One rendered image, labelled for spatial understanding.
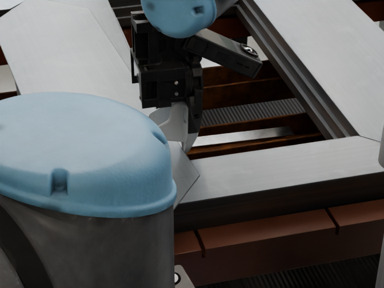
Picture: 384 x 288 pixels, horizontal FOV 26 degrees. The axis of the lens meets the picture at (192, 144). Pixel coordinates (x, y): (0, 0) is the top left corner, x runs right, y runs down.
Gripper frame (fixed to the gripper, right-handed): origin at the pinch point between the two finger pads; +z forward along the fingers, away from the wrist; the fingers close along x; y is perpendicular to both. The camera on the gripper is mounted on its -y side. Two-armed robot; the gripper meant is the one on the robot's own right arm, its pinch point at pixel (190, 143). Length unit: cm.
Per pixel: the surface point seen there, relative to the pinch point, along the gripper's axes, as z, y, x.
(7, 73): 88, 22, -192
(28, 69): 0.7, 19.5, -28.5
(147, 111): 0.8, 3.7, -11.0
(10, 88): 88, 22, -180
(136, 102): 0.8, 4.8, -14.0
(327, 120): 3.9, -23.3, -6.6
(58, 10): 1, 12, -50
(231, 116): 33, -24, -56
